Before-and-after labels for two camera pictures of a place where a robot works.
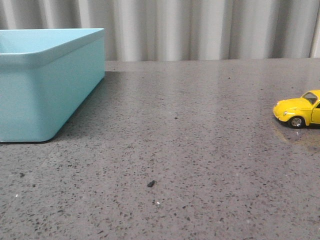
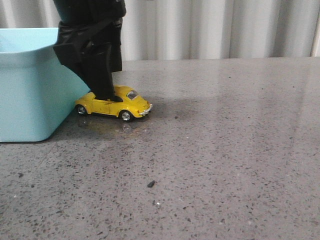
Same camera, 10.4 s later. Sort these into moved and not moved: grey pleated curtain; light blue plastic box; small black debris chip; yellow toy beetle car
Moved: yellow toy beetle car
Not moved: grey pleated curtain; small black debris chip; light blue plastic box
